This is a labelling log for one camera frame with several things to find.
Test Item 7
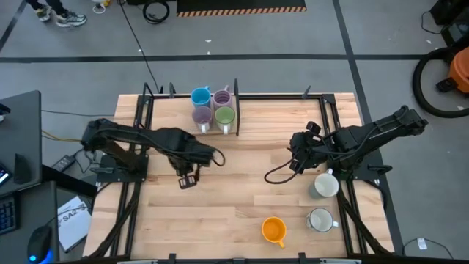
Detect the smartphone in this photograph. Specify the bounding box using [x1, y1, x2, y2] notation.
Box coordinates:
[0, 163, 12, 187]

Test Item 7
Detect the black shelf post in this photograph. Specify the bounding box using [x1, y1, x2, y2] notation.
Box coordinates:
[233, 78, 241, 137]
[141, 82, 155, 129]

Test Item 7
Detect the teal mug with white handle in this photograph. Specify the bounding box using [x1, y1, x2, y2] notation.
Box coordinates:
[308, 168, 341, 201]

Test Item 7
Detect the plain lilac mug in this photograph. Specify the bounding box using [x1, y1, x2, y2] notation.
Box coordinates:
[191, 106, 214, 133]

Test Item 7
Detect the black equipment case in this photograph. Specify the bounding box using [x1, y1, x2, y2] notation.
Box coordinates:
[430, 0, 469, 47]

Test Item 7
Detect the green and white mug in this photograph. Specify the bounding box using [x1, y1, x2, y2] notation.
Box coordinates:
[214, 106, 237, 135]

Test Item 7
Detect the orange vacuum cleaner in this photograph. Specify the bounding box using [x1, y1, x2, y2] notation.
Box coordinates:
[435, 45, 469, 95]

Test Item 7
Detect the yellow cable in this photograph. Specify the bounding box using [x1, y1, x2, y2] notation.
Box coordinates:
[40, 130, 84, 144]

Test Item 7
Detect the grey speckled mug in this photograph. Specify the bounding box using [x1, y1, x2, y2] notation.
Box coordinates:
[305, 207, 340, 233]

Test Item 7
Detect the long black floor cable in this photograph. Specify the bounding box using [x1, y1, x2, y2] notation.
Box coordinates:
[117, 0, 164, 95]

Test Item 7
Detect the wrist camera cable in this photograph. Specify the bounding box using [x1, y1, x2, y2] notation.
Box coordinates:
[204, 146, 226, 168]
[263, 157, 330, 186]

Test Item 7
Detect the white printed booklet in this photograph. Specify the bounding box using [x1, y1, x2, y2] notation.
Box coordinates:
[56, 195, 93, 254]

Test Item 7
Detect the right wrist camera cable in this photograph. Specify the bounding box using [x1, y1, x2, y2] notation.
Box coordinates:
[263, 157, 330, 186]

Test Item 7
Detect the yellow faceted mug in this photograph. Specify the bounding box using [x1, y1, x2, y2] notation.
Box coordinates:
[261, 216, 288, 250]

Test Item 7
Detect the white and yellow floor object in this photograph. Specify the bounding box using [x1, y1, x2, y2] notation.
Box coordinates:
[91, 0, 111, 15]

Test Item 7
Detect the ribbed lilac mug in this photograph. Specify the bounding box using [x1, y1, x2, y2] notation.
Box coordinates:
[212, 84, 234, 110]

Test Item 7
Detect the black mat with striped edge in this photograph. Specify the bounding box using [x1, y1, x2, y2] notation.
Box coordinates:
[177, 0, 307, 18]

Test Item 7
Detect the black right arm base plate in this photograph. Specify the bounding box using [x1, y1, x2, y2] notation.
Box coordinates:
[351, 150, 393, 183]

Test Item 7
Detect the black power adapter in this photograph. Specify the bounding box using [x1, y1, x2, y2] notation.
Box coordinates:
[52, 154, 76, 172]

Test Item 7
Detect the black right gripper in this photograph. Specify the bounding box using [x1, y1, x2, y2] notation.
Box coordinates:
[291, 122, 330, 166]

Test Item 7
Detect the black keyboard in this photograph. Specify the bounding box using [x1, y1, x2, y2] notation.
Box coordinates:
[0, 193, 20, 235]

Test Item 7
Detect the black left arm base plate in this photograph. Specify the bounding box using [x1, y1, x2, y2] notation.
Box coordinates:
[95, 153, 149, 184]

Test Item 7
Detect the dark grey side desk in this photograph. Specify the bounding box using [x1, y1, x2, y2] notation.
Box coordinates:
[0, 164, 98, 264]

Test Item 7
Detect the coiled black cable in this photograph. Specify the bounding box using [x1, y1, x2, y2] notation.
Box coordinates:
[142, 0, 171, 25]

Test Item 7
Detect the black desk stand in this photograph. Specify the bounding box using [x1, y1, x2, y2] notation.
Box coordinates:
[13, 153, 33, 185]

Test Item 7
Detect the light blue faceted mug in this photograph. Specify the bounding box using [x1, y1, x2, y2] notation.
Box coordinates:
[190, 86, 212, 109]

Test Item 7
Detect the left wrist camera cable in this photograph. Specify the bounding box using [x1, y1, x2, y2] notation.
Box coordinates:
[204, 146, 226, 168]

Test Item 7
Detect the orange vacuum with hose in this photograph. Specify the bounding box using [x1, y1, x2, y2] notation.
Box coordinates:
[412, 45, 469, 119]

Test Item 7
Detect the person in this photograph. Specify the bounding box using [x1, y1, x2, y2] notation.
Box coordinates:
[25, 0, 89, 29]

